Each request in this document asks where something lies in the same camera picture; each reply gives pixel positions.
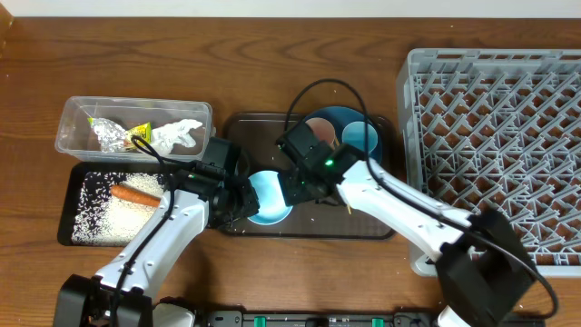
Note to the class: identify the clear plastic bin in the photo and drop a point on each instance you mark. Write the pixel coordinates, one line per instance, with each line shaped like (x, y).
(76, 138)

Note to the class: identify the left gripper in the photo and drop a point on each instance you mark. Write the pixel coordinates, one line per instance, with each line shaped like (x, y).
(253, 203)

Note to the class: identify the light blue cup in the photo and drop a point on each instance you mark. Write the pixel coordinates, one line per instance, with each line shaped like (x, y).
(357, 133)

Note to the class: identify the grey dishwasher rack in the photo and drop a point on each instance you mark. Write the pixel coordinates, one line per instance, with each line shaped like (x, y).
(499, 129)

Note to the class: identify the white tissue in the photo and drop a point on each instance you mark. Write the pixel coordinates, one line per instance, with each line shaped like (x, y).
(164, 138)

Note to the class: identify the brown serving tray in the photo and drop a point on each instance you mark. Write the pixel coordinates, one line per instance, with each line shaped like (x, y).
(256, 134)

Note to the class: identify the foil and green wrapper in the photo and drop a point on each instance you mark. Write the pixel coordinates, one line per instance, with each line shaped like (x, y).
(113, 138)

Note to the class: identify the orange carrot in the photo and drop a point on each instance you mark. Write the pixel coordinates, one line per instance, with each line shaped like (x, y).
(134, 196)

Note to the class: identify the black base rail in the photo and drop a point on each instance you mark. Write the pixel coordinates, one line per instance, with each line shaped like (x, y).
(286, 319)

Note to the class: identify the black plastic tray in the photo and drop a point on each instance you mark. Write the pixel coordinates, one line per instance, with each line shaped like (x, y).
(76, 179)

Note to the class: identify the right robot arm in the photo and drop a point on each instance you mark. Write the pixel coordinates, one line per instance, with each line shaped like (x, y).
(482, 267)

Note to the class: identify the spilled white rice pile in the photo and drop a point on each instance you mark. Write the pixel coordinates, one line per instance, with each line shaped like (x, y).
(104, 220)

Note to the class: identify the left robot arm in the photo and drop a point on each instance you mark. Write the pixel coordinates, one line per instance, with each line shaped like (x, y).
(122, 292)

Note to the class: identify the dark blue plate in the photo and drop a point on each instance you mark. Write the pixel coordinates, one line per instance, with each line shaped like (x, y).
(340, 116)

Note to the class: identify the pink cup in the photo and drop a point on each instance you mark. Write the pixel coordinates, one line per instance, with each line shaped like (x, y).
(323, 130)

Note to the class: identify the light blue bowl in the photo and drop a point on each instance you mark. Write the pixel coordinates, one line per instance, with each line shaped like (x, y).
(273, 208)

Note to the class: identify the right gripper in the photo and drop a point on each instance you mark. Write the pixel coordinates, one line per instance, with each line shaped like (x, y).
(294, 192)

